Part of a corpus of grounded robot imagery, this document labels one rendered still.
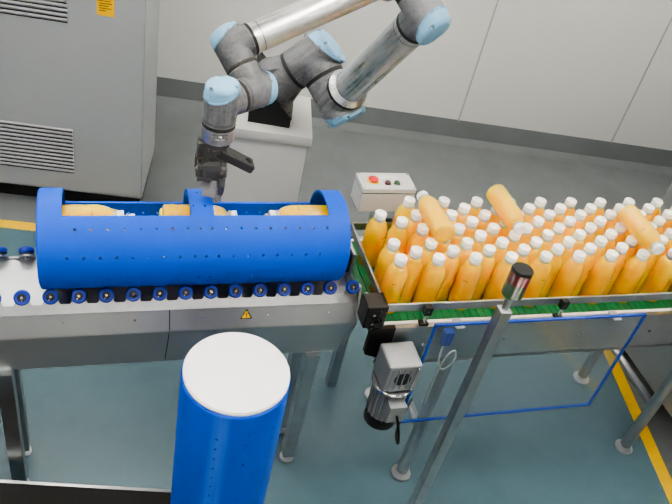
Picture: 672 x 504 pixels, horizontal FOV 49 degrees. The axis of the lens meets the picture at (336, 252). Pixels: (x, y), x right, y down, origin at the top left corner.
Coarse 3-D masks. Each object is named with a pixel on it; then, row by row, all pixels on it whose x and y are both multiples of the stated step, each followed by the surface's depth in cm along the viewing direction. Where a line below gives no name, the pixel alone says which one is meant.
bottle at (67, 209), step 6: (66, 204) 204; (72, 204) 205; (78, 204) 205; (90, 204) 206; (96, 204) 206; (66, 210) 202; (72, 210) 202; (78, 210) 203; (84, 210) 203; (90, 210) 204; (96, 210) 204; (102, 210) 205; (108, 210) 206
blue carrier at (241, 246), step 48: (48, 192) 201; (192, 192) 213; (336, 192) 227; (48, 240) 195; (96, 240) 198; (144, 240) 202; (192, 240) 206; (240, 240) 210; (288, 240) 214; (336, 240) 219; (48, 288) 205
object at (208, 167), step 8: (200, 136) 200; (200, 144) 198; (208, 144) 197; (200, 152) 201; (208, 152) 200; (216, 152) 201; (200, 160) 202; (208, 160) 202; (216, 160) 203; (200, 168) 200; (208, 168) 201; (216, 168) 202; (224, 168) 202; (200, 176) 203; (208, 176) 203; (216, 176) 204
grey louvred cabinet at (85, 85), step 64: (0, 0) 319; (64, 0) 320; (128, 0) 322; (0, 64) 338; (64, 64) 340; (128, 64) 341; (0, 128) 359; (64, 128) 361; (128, 128) 363; (0, 192) 388; (64, 192) 390; (128, 192) 387
